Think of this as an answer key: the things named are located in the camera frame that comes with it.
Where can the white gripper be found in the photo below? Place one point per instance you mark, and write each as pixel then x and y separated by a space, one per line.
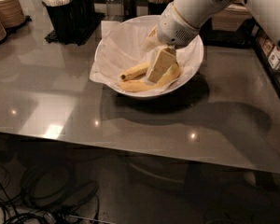
pixel 172 27

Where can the long yellow banana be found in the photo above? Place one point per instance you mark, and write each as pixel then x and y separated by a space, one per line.
pixel 137 85

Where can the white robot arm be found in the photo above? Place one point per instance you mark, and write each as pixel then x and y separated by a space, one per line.
pixel 265 12

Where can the short yellow banana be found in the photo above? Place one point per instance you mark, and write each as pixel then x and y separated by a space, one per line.
pixel 135 71

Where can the white bowl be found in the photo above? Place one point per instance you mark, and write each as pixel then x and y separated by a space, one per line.
pixel 193 59

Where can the white paper liner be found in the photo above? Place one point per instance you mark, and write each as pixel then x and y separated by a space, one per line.
pixel 124 47

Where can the black chopstick holder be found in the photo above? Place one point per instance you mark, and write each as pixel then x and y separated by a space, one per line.
pixel 156 8

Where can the dark sauce bottle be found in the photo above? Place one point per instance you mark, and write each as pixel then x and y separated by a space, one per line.
pixel 129 9

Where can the glass salt shaker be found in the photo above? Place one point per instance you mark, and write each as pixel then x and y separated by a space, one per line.
pixel 113 10

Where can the black cutlery holder rear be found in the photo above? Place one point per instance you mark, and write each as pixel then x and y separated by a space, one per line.
pixel 83 11

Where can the black cutlery holder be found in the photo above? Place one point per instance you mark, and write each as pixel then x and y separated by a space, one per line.
pixel 83 11
pixel 61 18

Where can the black cutlery holder front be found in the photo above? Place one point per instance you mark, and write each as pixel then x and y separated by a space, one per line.
pixel 61 18

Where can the black sachet rack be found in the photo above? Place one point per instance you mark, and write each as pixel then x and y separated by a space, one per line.
pixel 268 54

